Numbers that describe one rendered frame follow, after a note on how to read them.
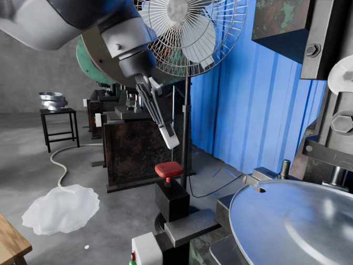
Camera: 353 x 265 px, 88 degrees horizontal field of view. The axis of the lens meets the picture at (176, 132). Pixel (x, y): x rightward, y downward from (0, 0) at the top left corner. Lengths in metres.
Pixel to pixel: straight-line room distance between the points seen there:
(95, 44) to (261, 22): 1.16
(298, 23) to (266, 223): 0.30
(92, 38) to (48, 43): 1.04
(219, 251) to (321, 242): 0.13
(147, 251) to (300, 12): 0.51
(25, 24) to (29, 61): 6.43
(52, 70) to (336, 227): 6.68
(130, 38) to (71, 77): 6.32
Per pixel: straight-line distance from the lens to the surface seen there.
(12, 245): 1.08
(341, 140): 0.33
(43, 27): 0.36
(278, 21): 0.38
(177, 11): 0.97
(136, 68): 0.39
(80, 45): 3.14
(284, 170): 0.52
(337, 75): 0.35
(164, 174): 0.47
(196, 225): 0.51
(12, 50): 6.88
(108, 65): 1.41
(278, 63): 1.90
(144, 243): 0.49
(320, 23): 0.35
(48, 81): 6.73
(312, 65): 0.34
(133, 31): 0.39
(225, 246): 0.28
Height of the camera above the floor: 0.98
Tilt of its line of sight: 15 degrees down
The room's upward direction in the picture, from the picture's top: 2 degrees clockwise
